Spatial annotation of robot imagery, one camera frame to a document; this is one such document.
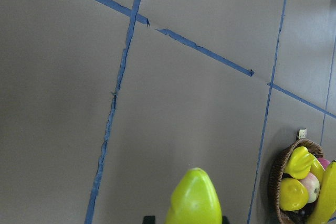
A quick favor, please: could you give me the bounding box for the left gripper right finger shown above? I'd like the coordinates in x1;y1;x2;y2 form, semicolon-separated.
222;216;229;224

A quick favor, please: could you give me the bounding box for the paper basket tag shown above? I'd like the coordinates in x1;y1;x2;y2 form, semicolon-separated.
297;129;307;139

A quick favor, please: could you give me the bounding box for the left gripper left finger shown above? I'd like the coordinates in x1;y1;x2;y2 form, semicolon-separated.
142;215;156;224

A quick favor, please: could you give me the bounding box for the yellow plastic banana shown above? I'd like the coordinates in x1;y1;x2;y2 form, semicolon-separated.
306;160;335;223
165;167;222;223
310;158;325;184

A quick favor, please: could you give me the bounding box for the brown wicker basket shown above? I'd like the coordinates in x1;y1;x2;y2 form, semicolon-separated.
268;138;325;223

